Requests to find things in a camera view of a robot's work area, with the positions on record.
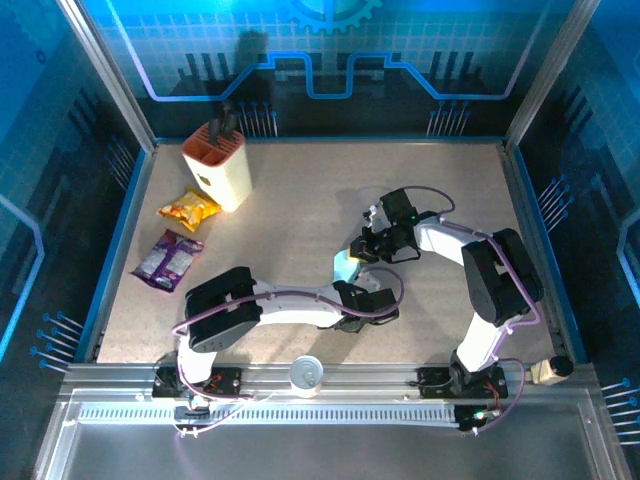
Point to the light blue paper sheet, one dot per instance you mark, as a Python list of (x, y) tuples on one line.
[(344, 270)]

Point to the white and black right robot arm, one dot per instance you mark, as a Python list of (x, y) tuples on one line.
[(440, 240)]

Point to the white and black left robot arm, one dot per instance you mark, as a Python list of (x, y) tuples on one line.
[(300, 307)]

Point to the white paper cup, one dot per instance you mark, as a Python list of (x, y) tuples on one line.
[(306, 372)]

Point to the cream knife block orange top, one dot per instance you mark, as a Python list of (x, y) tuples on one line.
[(225, 175)]

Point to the yellow snack bag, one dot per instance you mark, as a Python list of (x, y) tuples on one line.
[(190, 210)]

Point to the purple snack bag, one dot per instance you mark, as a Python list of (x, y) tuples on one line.
[(167, 260)]

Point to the aluminium table rail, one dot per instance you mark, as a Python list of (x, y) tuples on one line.
[(365, 380)]

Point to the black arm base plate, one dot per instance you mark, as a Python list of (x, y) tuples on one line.
[(165, 387), (425, 382)]

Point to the blue-edged aluminium side rail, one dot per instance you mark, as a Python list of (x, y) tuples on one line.
[(525, 200), (132, 200)]

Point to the aluminium frame post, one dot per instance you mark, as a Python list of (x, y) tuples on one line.
[(550, 75), (111, 75)]

